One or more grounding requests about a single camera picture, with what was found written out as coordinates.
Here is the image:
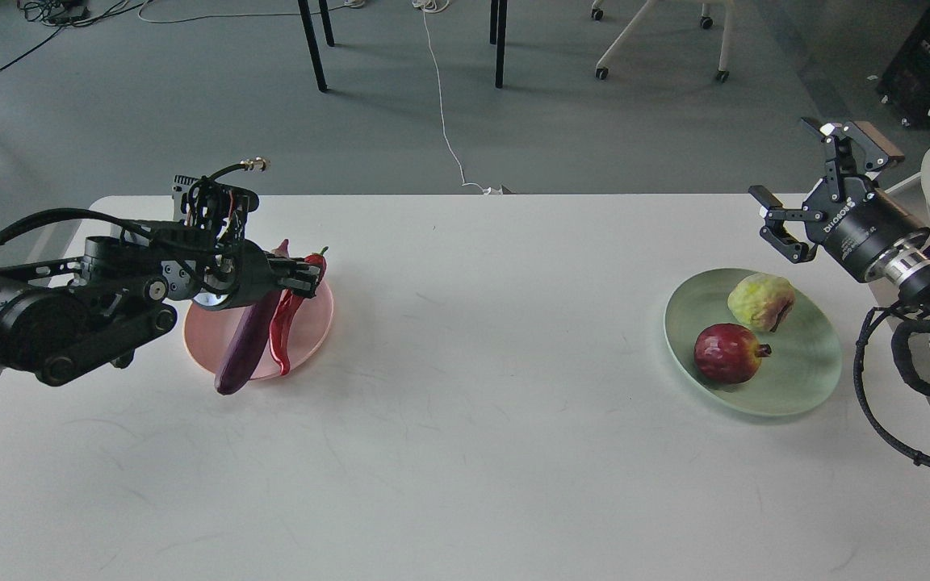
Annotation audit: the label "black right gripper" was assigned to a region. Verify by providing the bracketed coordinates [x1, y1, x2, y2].
[748, 117, 930, 282]

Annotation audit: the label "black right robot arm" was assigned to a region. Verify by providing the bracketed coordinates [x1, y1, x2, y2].
[748, 117, 930, 468]

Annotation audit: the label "black table leg right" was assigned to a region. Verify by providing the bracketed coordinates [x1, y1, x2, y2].
[488, 0, 507, 89]

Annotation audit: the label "red chili pepper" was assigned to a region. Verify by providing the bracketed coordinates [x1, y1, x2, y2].
[269, 239, 329, 376]

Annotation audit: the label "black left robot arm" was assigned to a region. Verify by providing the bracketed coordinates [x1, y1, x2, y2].
[0, 157, 326, 395]

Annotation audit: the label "red pomegranate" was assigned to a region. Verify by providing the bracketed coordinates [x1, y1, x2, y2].
[693, 323, 773, 385]

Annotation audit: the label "white office chair base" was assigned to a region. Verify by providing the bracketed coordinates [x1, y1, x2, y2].
[593, 1, 739, 85]

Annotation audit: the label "green plate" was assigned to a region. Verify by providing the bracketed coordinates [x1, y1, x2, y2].
[662, 268, 843, 418]

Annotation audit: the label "green yellow cabbage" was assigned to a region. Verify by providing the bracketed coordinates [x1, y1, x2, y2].
[727, 273, 797, 333]

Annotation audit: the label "black table leg left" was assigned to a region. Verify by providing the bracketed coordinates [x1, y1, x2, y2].
[296, 0, 335, 93]

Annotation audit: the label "white cable on floor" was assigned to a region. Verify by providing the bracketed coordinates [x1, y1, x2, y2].
[413, 0, 506, 196]

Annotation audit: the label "pink plate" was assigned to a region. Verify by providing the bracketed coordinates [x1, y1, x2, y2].
[183, 282, 333, 373]

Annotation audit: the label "black cables on floor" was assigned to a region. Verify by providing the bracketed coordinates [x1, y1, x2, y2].
[0, 0, 151, 98]

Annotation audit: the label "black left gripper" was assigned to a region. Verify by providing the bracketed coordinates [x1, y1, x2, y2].
[191, 241, 322, 311]

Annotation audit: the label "purple eggplant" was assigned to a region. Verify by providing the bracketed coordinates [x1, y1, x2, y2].
[214, 286, 283, 395]

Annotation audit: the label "black table leg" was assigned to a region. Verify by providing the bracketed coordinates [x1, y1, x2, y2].
[296, 0, 335, 93]
[488, 0, 507, 89]

